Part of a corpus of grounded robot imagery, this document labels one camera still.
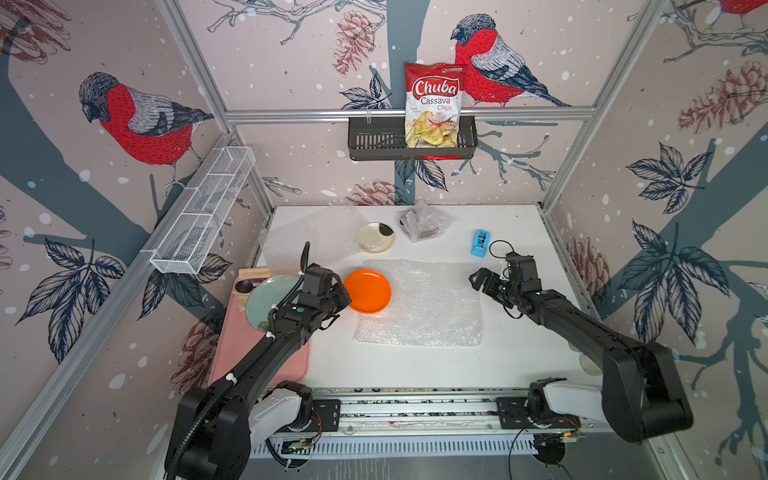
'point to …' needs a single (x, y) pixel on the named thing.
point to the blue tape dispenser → (480, 242)
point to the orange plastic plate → (368, 290)
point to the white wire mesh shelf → (188, 245)
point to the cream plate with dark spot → (375, 237)
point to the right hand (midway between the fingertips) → (479, 280)
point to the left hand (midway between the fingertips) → (356, 286)
